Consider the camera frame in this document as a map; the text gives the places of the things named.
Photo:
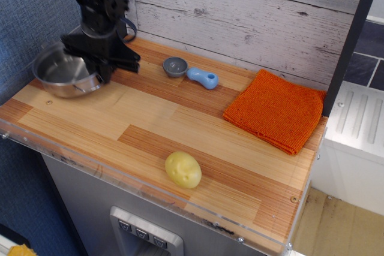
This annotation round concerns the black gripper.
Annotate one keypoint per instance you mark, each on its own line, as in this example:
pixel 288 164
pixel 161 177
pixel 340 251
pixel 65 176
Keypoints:
pixel 98 50

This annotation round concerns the silver metal pot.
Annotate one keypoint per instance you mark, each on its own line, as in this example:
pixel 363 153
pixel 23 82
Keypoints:
pixel 65 75

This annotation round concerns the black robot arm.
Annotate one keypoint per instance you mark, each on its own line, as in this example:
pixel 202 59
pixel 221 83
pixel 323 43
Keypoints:
pixel 105 30

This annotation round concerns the blue and grey toy spoon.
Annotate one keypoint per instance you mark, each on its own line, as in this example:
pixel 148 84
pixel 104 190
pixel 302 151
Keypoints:
pixel 176 67

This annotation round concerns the yellow toy potato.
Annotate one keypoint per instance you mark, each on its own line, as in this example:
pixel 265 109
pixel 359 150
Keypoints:
pixel 183 169

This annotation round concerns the silver dispenser panel with buttons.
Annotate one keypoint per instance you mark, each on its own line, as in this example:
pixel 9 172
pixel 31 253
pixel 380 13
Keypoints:
pixel 137 236

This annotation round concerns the clear acrylic edge guard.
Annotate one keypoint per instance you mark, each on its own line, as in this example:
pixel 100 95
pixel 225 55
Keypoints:
pixel 249 192

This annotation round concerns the orange knitted cloth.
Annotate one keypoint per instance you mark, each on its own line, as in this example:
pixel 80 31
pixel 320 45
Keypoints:
pixel 277 111

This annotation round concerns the yellow object bottom left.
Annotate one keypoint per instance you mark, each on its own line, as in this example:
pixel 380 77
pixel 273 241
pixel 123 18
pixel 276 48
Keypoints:
pixel 21 250

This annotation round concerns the white toy sink unit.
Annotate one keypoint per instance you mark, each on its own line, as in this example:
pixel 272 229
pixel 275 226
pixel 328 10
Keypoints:
pixel 350 161

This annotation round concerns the dark grey left post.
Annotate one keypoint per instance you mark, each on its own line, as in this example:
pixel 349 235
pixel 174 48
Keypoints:
pixel 121 6

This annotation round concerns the dark grey post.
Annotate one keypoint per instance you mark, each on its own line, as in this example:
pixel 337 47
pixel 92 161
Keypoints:
pixel 121 6
pixel 346 54

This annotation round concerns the dark grey right post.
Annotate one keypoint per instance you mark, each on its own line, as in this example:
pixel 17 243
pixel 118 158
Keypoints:
pixel 346 54

